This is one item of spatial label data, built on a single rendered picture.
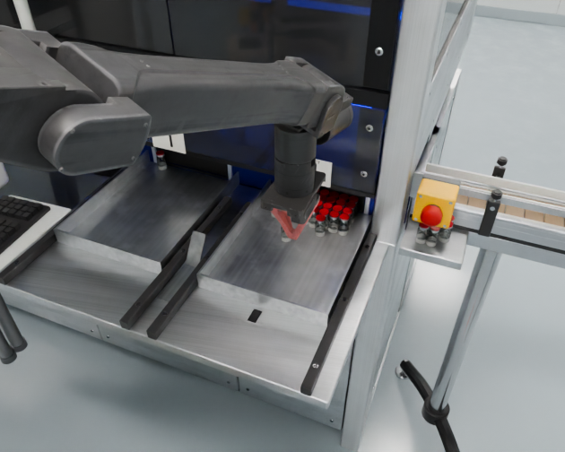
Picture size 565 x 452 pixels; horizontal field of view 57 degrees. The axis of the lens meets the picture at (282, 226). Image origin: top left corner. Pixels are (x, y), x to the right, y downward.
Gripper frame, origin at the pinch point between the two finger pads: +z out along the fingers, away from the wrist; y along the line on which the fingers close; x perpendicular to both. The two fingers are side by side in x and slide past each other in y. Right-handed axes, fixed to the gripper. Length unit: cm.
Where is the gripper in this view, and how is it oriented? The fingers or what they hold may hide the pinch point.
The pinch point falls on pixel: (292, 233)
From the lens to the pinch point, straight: 80.4
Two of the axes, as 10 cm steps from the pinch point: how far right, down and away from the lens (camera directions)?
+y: 3.9, -5.9, 7.1
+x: -9.2, -2.5, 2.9
